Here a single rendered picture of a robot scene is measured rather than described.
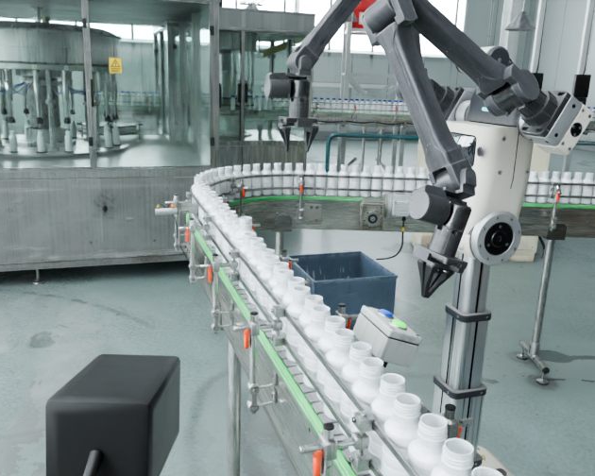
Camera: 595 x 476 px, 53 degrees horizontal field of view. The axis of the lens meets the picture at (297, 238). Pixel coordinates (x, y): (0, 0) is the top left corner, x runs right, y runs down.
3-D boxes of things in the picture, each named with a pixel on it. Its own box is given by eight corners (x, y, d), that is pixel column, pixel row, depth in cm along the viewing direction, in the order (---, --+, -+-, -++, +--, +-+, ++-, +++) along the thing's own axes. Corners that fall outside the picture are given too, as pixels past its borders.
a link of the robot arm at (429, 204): (476, 169, 121) (445, 181, 128) (434, 154, 115) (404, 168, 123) (479, 225, 118) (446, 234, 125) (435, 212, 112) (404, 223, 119)
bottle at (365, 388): (390, 457, 99) (398, 366, 94) (359, 466, 96) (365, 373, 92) (371, 437, 104) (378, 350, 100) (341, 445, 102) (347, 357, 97)
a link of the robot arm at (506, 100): (541, 87, 143) (522, 95, 147) (514, 63, 139) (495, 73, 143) (537, 117, 139) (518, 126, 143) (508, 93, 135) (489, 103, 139)
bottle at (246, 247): (262, 289, 175) (263, 235, 170) (243, 292, 172) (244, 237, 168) (254, 282, 180) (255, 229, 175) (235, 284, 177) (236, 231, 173)
